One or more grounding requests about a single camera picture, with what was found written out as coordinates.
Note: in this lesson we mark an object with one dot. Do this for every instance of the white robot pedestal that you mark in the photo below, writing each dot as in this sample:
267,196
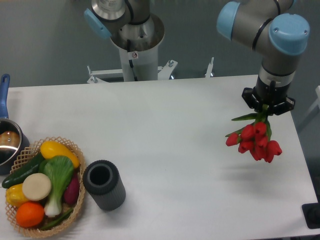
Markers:
138,47

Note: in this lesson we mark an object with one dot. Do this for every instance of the black device at table edge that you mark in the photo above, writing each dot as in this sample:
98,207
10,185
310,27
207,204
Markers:
311,212

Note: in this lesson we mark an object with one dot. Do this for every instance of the white frame at right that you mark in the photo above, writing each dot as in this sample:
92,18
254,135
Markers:
311,112

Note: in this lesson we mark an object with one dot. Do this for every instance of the dark grey ribbed vase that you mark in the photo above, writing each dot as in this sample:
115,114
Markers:
103,182

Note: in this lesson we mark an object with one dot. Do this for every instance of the orange fruit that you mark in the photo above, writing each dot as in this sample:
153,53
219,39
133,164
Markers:
30,214

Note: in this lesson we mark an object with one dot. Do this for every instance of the dark green cucumber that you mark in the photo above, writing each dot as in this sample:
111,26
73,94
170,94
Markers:
19,175

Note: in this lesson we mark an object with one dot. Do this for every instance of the purple sweet potato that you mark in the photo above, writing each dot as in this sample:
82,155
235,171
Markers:
71,193

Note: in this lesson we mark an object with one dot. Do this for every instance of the woven wicker basket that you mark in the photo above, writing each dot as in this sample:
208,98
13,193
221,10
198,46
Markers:
26,155

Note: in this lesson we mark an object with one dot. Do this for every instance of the beige round disc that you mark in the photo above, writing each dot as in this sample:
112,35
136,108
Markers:
36,186

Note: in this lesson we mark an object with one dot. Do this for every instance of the green bok choy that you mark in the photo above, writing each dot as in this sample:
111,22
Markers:
59,170

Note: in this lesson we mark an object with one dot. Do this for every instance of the red tulip bouquet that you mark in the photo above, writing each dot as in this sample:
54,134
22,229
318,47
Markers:
255,137

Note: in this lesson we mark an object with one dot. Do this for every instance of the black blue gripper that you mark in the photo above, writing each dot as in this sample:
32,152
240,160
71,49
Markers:
268,94

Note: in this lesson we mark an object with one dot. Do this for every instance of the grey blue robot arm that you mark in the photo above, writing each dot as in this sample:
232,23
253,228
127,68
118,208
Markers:
265,26

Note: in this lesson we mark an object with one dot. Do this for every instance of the yellow bell pepper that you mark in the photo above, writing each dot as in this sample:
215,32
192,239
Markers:
15,196

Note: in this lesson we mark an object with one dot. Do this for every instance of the blue handled saucepan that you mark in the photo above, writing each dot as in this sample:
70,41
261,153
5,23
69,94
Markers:
12,138

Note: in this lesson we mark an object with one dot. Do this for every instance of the yellow squash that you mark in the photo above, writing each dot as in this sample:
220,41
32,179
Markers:
50,149

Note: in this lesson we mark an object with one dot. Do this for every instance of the green bean pod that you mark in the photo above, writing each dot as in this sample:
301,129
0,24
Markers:
57,221

